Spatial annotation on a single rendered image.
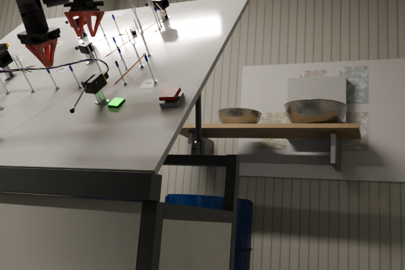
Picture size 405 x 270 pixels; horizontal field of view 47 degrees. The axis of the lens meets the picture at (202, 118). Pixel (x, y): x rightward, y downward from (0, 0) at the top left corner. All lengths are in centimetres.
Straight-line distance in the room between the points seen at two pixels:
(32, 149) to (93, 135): 18
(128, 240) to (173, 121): 33
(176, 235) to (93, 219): 22
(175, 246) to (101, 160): 29
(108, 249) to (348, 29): 308
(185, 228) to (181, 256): 7
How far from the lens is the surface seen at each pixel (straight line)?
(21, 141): 146
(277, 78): 382
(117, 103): 139
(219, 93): 395
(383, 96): 369
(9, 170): 136
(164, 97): 129
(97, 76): 141
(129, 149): 120
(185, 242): 129
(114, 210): 118
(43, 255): 131
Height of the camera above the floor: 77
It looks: 12 degrees up
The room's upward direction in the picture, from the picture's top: 4 degrees clockwise
